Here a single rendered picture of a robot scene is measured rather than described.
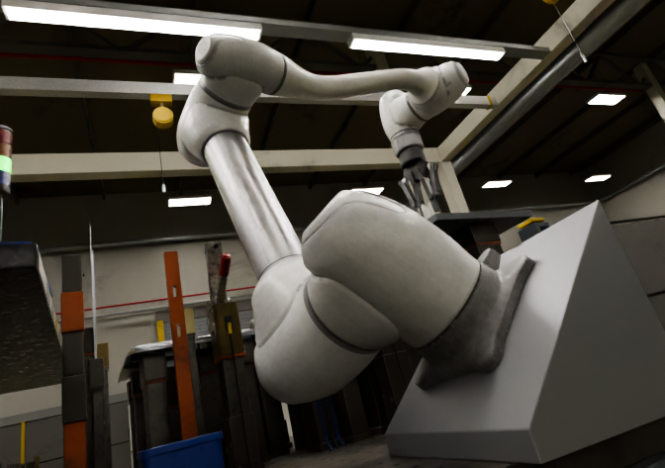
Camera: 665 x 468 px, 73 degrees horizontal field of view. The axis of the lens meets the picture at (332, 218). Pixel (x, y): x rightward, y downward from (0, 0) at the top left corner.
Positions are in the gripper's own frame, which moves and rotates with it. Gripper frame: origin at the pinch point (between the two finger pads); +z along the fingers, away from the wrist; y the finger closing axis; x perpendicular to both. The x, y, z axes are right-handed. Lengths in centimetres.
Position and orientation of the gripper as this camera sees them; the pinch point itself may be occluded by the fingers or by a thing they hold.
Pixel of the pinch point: (430, 215)
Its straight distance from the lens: 129.4
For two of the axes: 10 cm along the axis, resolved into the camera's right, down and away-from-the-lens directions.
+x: -6.9, -1.2, -7.1
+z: 2.3, 9.0, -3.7
